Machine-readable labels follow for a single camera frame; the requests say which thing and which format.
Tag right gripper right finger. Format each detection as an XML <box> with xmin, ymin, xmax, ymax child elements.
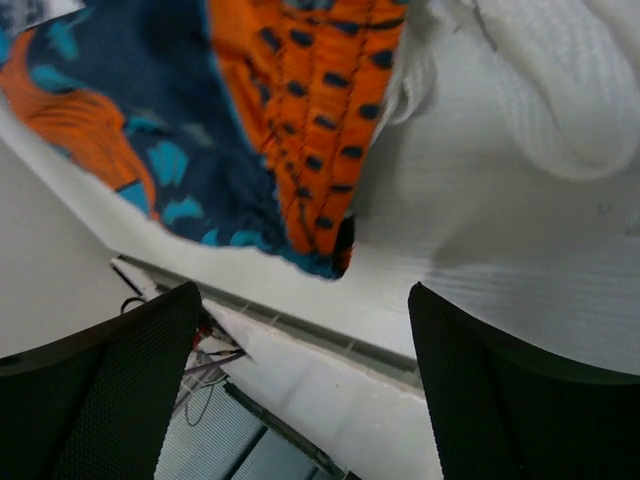
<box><xmin>408</xmin><ymin>283</ymin><xmax>639</xmax><ymax>479</ymax></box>

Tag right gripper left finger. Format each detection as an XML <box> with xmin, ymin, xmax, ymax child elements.
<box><xmin>1</xmin><ymin>282</ymin><xmax>201</xmax><ymax>479</ymax></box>

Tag colourful patterned shorts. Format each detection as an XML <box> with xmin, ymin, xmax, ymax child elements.
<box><xmin>0</xmin><ymin>0</ymin><xmax>640</xmax><ymax>281</ymax></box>

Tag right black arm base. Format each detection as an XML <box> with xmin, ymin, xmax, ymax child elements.
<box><xmin>114</xmin><ymin>259</ymin><xmax>251</xmax><ymax>401</ymax></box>

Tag aluminium front rail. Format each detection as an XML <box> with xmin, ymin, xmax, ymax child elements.
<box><xmin>112</xmin><ymin>254</ymin><xmax>419</xmax><ymax>386</ymax></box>

